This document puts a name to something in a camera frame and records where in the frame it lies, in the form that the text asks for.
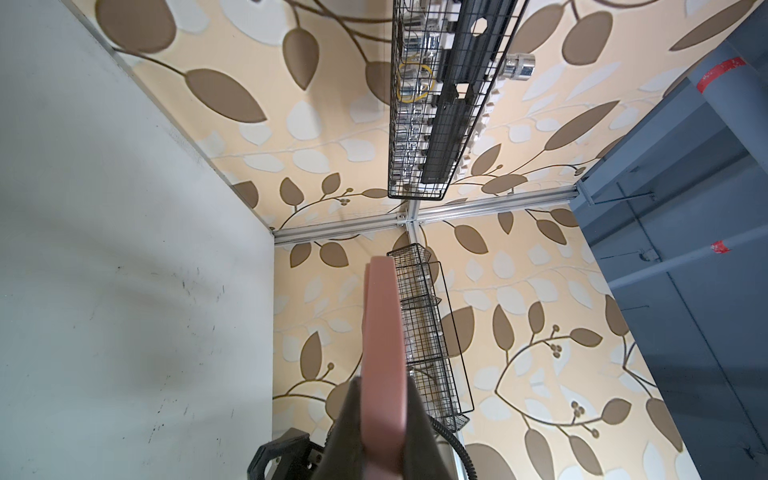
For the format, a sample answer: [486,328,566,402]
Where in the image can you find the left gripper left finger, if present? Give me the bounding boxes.
[312,377,365,480]

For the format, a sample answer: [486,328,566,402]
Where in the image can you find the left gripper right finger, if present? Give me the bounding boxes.
[403,378,451,480]

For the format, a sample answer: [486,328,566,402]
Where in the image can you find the phone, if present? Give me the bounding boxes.
[360,256,407,479]

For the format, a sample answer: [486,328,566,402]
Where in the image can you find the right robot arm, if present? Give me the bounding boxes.
[246,416,478,480]

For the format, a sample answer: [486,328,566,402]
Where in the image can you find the grey metal cabinet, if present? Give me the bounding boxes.
[568,0,768,480]

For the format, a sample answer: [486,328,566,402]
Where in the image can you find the right wire basket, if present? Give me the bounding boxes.
[388,243,474,433]

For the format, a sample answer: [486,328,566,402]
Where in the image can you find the wire basket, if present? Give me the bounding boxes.
[388,243,474,433]
[386,0,530,202]

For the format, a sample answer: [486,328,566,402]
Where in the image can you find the aluminium frame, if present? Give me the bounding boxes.
[59,0,580,480]

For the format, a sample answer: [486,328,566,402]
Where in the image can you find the back wire basket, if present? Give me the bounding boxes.
[386,0,530,202]

